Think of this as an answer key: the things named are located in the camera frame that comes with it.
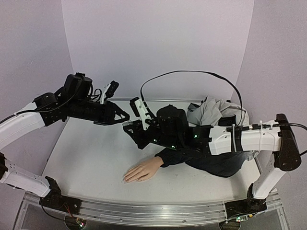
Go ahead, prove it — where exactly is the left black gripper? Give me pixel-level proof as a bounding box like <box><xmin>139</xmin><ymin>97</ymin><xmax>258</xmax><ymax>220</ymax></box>
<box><xmin>70</xmin><ymin>98</ymin><xmax>132</xmax><ymax>126</ymax></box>

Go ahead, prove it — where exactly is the clear nail polish bottle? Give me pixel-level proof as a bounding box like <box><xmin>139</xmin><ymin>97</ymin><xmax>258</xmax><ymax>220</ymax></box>
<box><xmin>123</xmin><ymin>121</ymin><xmax>133</xmax><ymax>127</ymax></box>

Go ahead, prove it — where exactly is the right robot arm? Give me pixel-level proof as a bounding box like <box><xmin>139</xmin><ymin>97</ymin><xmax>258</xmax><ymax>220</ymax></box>
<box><xmin>123</xmin><ymin>105</ymin><xmax>302</xmax><ymax>219</ymax></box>

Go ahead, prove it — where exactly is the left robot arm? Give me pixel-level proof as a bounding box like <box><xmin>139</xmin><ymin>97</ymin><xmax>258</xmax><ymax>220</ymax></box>
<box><xmin>0</xmin><ymin>72</ymin><xmax>130</xmax><ymax>209</ymax></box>

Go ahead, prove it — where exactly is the mannequin hand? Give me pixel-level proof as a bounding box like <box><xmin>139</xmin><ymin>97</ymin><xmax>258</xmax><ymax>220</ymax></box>
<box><xmin>123</xmin><ymin>157</ymin><xmax>164</xmax><ymax>183</ymax></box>

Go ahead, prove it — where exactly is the grey black jacket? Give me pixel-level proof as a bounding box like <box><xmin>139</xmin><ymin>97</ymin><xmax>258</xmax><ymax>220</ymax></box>
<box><xmin>156</xmin><ymin>96</ymin><xmax>259</xmax><ymax>178</ymax></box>

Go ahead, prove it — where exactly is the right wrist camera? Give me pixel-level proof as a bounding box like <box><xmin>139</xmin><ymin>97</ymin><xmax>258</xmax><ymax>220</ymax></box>
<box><xmin>130</xmin><ymin>97</ymin><xmax>156</xmax><ymax>130</ymax></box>

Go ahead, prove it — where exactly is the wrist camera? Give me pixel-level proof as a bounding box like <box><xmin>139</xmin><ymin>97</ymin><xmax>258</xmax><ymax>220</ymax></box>
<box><xmin>130</xmin><ymin>97</ymin><xmax>156</xmax><ymax>130</ymax></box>
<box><xmin>100</xmin><ymin>80</ymin><xmax>119</xmax><ymax>104</ymax></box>

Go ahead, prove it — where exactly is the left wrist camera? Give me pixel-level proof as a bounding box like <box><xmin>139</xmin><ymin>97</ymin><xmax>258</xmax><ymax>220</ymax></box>
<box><xmin>100</xmin><ymin>80</ymin><xmax>119</xmax><ymax>104</ymax></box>

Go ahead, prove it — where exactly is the aluminium back rail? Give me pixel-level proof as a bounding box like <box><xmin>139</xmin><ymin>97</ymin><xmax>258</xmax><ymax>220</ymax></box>
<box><xmin>115</xmin><ymin>97</ymin><xmax>204</xmax><ymax>103</ymax></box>

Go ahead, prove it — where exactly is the aluminium rail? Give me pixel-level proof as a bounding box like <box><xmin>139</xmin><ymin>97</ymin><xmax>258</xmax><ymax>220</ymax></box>
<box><xmin>115</xmin><ymin>97</ymin><xmax>204</xmax><ymax>103</ymax></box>
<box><xmin>24</xmin><ymin>192</ymin><xmax>284</xmax><ymax>227</ymax></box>

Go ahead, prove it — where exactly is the aluminium front rail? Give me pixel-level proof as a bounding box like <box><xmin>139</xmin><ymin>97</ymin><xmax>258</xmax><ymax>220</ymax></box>
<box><xmin>24</xmin><ymin>192</ymin><xmax>284</xmax><ymax>227</ymax></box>

